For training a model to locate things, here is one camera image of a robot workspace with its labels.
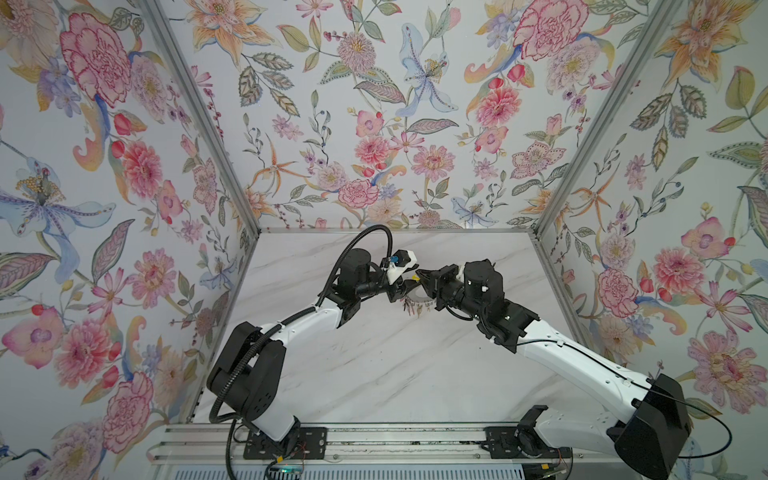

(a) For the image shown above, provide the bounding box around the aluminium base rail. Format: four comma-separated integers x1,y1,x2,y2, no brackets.
146,421,661,466

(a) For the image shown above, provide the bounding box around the round steel key organizer disc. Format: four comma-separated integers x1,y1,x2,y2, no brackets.
401,285,436,318

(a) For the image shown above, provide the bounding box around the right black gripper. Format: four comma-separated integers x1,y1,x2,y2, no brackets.
417,267,486,328

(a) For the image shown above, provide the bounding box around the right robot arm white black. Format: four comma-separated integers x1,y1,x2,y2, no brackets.
407,260,692,479

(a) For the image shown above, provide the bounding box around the black corrugated cable conduit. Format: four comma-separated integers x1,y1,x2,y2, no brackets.
208,224,394,480

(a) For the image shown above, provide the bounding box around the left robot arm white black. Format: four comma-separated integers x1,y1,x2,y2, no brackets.
206,248,418,443

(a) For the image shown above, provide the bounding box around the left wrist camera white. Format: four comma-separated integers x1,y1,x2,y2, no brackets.
384,249,417,285

